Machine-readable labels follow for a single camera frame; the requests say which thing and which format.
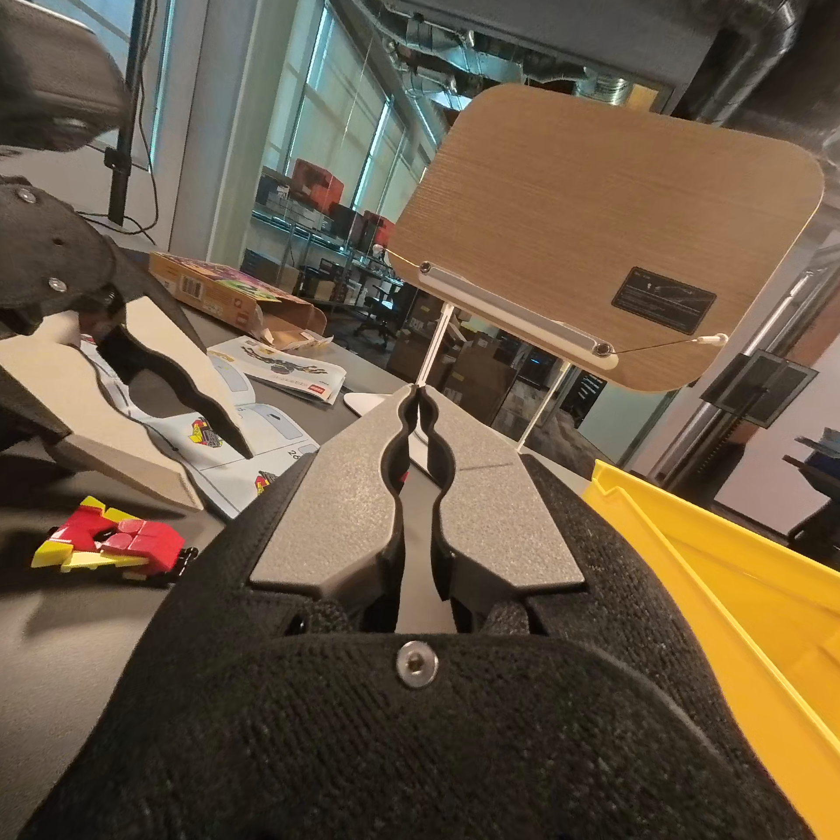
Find wooden book stand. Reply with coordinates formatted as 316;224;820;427
343;83;826;490

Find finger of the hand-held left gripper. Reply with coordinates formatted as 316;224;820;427
0;314;206;514
97;297;256;460

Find torn cardboard box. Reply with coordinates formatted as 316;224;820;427
149;251;330;353

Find black office chair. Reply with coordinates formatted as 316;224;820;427
357;285;399;353

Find black panel on stand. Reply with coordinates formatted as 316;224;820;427
699;350;820;429

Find closed instruction booklet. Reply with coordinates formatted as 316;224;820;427
209;336;347;406

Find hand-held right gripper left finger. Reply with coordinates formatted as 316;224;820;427
248;385;413;601

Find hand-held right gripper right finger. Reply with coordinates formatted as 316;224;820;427
413;385;587;602

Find black cable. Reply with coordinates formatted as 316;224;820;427
75;85;162;238

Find red yellow lego assembly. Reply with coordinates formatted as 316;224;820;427
31;497;199;583

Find storage shelves with boxes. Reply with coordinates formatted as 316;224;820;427
252;157;411;329

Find yellow plastic bin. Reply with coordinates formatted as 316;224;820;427
583;459;840;840

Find open instruction booklet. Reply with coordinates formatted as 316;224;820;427
79;335;322;521

